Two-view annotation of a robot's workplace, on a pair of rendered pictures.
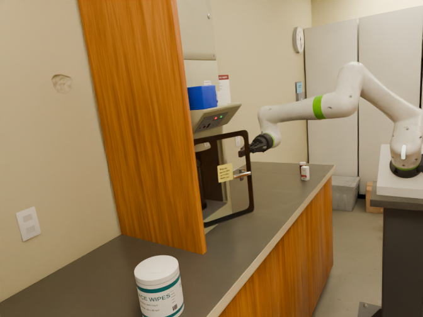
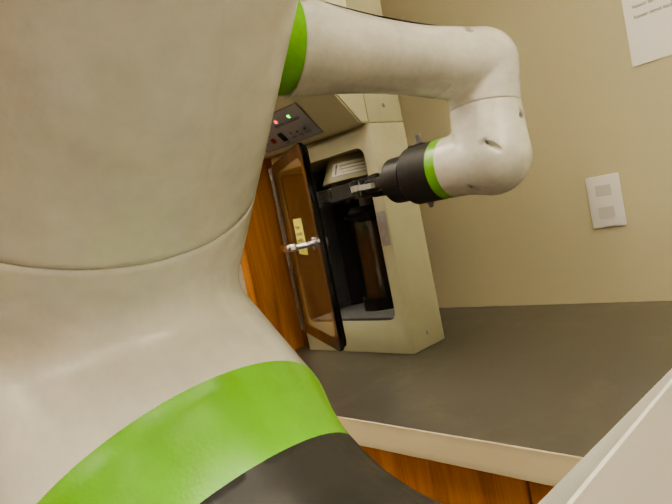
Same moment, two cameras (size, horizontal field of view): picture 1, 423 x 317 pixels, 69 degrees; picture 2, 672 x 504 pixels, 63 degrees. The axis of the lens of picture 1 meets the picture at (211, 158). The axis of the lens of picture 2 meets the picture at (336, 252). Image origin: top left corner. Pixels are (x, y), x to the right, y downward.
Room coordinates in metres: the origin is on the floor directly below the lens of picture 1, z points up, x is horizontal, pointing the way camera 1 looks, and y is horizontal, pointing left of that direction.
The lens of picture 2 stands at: (1.60, -1.16, 1.23)
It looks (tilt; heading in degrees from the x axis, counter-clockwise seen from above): 3 degrees down; 101
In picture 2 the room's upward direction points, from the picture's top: 11 degrees counter-clockwise
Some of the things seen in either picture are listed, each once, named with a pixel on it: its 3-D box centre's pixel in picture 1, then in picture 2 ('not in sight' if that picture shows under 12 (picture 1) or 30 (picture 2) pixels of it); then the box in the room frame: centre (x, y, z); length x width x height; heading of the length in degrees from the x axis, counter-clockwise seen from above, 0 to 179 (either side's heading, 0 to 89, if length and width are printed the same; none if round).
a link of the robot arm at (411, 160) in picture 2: (262, 141); (425, 170); (1.59, -0.28, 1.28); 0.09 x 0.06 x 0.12; 55
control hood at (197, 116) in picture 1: (214, 117); (290, 119); (1.34, -0.03, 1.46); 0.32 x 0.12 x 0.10; 146
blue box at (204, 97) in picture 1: (199, 97); not in sight; (1.26, 0.02, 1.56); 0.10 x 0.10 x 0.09; 56
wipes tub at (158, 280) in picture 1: (160, 288); not in sight; (0.82, 0.20, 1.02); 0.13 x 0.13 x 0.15
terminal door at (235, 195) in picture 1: (223, 178); (303, 248); (1.31, -0.04, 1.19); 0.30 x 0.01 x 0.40; 118
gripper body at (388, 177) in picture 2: (257, 145); (390, 182); (1.53, -0.24, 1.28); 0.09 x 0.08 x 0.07; 145
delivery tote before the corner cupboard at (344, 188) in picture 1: (331, 192); not in sight; (3.64, -1.46, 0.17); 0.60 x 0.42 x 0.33; 54
